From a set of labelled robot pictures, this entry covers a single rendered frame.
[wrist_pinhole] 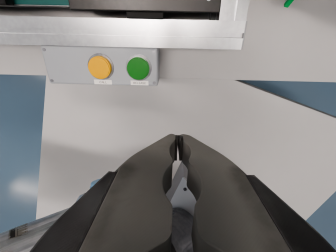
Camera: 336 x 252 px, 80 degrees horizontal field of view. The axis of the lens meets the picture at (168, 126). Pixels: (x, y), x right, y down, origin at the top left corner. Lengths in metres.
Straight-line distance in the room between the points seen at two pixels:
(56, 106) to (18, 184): 1.77
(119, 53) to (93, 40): 0.05
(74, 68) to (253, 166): 0.53
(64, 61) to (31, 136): 1.51
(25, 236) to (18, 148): 1.68
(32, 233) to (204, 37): 0.41
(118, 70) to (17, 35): 0.18
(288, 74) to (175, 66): 0.27
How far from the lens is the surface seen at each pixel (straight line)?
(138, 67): 0.38
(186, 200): 0.55
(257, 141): 0.61
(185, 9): 0.37
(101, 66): 0.40
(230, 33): 0.40
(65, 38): 0.42
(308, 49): 0.57
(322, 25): 0.57
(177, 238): 0.53
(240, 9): 0.39
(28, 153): 2.03
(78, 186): 0.74
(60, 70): 0.44
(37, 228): 0.39
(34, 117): 1.80
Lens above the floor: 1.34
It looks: 62 degrees down
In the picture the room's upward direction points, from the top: 178 degrees counter-clockwise
